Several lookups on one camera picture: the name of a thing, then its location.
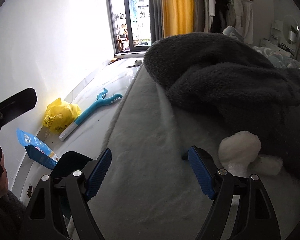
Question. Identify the balcony glass door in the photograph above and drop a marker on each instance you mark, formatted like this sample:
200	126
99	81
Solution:
120	17

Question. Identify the blue cardboard box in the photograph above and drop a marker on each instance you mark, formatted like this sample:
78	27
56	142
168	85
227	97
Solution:
37	147

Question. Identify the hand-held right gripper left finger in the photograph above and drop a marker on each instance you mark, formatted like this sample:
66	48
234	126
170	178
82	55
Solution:
100	172

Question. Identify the person's left forearm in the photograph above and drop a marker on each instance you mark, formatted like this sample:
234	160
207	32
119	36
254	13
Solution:
5	217

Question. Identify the light blue patterned quilt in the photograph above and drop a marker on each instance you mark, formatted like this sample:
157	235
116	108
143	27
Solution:
272	55

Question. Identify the white dresser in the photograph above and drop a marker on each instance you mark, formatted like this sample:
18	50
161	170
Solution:
268	43

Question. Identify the grey curtain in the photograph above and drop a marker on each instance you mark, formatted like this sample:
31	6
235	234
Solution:
200	5
155	7

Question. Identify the silver table lamp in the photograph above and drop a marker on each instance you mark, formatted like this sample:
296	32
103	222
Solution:
293	37

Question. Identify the pink hanging garment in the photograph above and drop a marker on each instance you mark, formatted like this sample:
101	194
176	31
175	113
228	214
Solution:
247	20

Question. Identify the white desktop organiser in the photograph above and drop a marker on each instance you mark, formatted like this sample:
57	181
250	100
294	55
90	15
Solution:
276	30

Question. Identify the yellow curtain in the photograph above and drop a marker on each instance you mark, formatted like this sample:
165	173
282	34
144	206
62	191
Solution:
176	7

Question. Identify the white hanging shirt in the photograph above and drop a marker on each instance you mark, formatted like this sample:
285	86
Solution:
212	10

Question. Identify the yellow plastic bag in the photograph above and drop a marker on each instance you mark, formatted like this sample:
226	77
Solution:
60	115

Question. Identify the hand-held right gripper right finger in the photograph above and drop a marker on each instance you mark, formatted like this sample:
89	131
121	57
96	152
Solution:
198	172

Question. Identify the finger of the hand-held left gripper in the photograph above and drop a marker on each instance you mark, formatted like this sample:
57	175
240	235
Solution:
15	105

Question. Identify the white hanging jacket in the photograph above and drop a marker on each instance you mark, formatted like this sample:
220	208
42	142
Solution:
233	7

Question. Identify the pet food bowl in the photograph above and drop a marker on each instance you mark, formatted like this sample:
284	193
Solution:
29	191

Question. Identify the dark grey fleece blanket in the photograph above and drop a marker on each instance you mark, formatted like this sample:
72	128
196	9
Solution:
227	80

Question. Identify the round mirror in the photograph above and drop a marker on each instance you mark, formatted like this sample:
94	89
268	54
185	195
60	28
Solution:
288	25

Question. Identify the blue hanging cloth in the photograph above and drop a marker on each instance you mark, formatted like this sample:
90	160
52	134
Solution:
132	2

